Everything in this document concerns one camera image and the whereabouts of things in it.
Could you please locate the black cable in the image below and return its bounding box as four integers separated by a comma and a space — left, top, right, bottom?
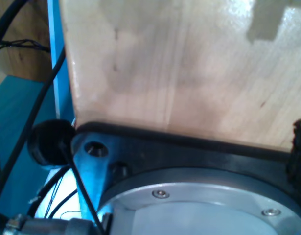
0, 46, 67, 204

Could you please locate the blue sofa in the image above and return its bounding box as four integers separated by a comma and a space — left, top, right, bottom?
0, 0, 76, 218

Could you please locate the black round cable plug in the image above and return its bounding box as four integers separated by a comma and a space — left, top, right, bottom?
27, 119, 106, 235

